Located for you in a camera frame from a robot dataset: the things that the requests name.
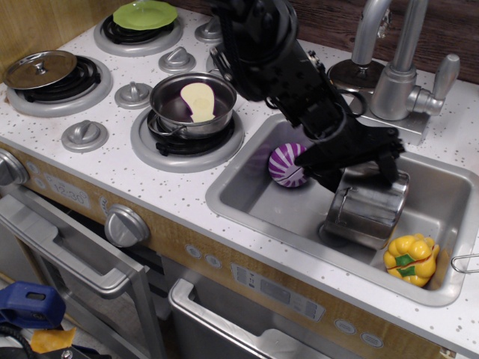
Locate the blue clamp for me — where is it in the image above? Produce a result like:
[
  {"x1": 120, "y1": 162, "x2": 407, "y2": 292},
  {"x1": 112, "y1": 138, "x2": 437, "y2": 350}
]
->
[{"x1": 1, "y1": 281, "x2": 66, "y2": 329}]

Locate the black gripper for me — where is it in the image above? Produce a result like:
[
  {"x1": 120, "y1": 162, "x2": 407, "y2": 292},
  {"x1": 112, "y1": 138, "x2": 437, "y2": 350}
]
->
[{"x1": 295, "y1": 115, "x2": 405, "y2": 192}]

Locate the silver oven dial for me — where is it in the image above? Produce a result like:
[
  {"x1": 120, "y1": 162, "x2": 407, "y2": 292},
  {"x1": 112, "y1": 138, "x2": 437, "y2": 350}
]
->
[
  {"x1": 105, "y1": 203, "x2": 150, "y2": 248},
  {"x1": 1, "y1": 149, "x2": 30, "y2": 186}
]

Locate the silver toy sink basin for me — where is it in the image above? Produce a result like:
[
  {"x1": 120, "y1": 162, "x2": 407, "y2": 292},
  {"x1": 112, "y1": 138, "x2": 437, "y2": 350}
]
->
[{"x1": 206, "y1": 114, "x2": 478, "y2": 307}]

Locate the silver oven dial left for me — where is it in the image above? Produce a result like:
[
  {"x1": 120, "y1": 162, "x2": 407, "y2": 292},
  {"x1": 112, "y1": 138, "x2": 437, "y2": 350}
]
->
[{"x1": 1, "y1": 149, "x2": 30, "y2": 186}]

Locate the green plastic plate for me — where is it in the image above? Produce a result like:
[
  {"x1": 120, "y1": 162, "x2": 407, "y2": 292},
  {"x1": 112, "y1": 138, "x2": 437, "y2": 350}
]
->
[{"x1": 113, "y1": 1, "x2": 178, "y2": 31}]

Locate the stove burner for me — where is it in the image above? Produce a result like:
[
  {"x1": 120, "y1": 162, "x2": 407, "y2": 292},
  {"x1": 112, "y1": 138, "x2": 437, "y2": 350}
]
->
[
  {"x1": 94, "y1": 15, "x2": 183, "y2": 57},
  {"x1": 6, "y1": 56, "x2": 113, "y2": 117},
  {"x1": 206, "y1": 47, "x2": 223, "y2": 77},
  {"x1": 130, "y1": 109, "x2": 244, "y2": 174}
]

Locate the silver stovetop knob middle-left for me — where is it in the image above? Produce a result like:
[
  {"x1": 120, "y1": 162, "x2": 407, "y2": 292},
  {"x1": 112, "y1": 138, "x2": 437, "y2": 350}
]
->
[{"x1": 115, "y1": 82, "x2": 153, "y2": 109}]

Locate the steel pot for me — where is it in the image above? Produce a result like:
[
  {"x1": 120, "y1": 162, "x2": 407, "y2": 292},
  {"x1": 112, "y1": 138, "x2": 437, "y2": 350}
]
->
[
  {"x1": 323, "y1": 163, "x2": 410, "y2": 250},
  {"x1": 148, "y1": 72, "x2": 237, "y2": 139}
]

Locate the steel pot on burner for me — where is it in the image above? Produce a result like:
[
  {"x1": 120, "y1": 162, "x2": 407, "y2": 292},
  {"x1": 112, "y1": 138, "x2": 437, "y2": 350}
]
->
[{"x1": 148, "y1": 72, "x2": 237, "y2": 139}]

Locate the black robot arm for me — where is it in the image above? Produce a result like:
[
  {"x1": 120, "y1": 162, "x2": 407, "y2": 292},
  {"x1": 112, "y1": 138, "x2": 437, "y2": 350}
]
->
[{"x1": 210, "y1": 1, "x2": 404, "y2": 191}]

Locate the wire handle at right edge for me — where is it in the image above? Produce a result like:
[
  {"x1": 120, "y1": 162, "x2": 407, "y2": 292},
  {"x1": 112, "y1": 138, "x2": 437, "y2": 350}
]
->
[{"x1": 451, "y1": 254, "x2": 479, "y2": 274}]

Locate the back left stove burner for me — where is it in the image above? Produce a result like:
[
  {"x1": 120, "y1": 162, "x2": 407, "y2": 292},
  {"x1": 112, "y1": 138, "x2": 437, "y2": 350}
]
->
[{"x1": 94, "y1": 15, "x2": 183, "y2": 57}]

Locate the silver stovetop knob front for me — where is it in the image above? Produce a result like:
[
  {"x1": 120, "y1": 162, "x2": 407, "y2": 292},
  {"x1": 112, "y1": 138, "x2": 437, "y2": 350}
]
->
[{"x1": 61, "y1": 120, "x2": 109, "y2": 153}]

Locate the silver toy faucet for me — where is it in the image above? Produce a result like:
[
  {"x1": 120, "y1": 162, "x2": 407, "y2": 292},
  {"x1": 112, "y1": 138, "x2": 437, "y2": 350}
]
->
[{"x1": 328, "y1": 1, "x2": 460, "y2": 143}]

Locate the toy eggplant slice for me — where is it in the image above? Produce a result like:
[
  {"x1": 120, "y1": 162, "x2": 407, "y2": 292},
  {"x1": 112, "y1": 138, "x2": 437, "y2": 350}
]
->
[{"x1": 180, "y1": 82, "x2": 215, "y2": 123}]

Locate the dishwasher control panel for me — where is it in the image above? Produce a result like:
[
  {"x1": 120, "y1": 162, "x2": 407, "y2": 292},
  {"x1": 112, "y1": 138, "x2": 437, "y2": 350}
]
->
[{"x1": 231, "y1": 263, "x2": 326, "y2": 322}]

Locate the back right stove burner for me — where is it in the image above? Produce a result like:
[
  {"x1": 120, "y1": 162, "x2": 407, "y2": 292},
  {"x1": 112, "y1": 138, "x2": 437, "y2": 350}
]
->
[{"x1": 206, "y1": 47, "x2": 223, "y2": 77}]

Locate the yellow cloth piece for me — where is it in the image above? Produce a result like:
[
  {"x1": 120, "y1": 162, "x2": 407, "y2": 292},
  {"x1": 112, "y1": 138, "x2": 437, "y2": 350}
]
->
[{"x1": 30, "y1": 327, "x2": 76, "y2": 354}]

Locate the steel pot lid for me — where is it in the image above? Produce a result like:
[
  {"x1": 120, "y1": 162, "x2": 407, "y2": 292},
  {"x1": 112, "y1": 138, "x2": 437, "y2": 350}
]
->
[{"x1": 3, "y1": 50, "x2": 78, "y2": 90}]

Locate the silver stovetop knob back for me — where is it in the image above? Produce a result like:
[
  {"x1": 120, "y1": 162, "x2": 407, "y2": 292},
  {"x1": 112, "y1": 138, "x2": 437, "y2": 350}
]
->
[{"x1": 195, "y1": 17, "x2": 222, "y2": 43}]

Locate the oven clock display panel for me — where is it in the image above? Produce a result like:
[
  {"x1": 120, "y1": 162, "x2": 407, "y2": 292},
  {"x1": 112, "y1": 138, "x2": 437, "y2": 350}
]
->
[{"x1": 44, "y1": 174, "x2": 91, "y2": 209}]

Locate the front right stove burner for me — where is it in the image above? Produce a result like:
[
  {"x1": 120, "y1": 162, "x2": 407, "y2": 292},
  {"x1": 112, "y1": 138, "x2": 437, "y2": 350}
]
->
[{"x1": 130, "y1": 109, "x2": 244, "y2": 174}]

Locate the silver stovetop knob centre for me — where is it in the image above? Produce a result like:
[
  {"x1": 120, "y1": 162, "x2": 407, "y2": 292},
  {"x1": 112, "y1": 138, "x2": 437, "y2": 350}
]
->
[{"x1": 158, "y1": 46, "x2": 196, "y2": 74}]

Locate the purple white striped ball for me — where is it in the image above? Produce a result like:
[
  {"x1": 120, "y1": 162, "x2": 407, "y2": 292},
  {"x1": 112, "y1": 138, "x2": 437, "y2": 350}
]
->
[{"x1": 268, "y1": 143, "x2": 308, "y2": 188}]

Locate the silver oven dial right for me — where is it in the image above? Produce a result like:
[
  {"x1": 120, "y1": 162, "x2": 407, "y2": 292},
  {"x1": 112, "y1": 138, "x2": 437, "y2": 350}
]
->
[{"x1": 105, "y1": 203, "x2": 150, "y2": 248}]

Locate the silver dishwasher door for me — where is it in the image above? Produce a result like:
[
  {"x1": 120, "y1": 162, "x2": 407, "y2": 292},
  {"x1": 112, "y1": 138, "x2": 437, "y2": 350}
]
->
[{"x1": 168, "y1": 267, "x2": 375, "y2": 359}]

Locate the silver oven door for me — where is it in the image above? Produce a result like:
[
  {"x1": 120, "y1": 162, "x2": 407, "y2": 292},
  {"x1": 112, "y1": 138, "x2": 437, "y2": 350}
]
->
[{"x1": 1, "y1": 187, "x2": 166, "y2": 358}]

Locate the front left stove burner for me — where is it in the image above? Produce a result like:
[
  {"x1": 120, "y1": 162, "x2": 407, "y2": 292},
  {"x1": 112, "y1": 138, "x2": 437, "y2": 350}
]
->
[{"x1": 6, "y1": 56, "x2": 113, "y2": 117}]

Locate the yellow toy bell pepper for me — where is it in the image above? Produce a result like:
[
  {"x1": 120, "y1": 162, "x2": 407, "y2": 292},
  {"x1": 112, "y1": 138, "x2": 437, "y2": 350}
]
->
[{"x1": 382, "y1": 233, "x2": 441, "y2": 287}]

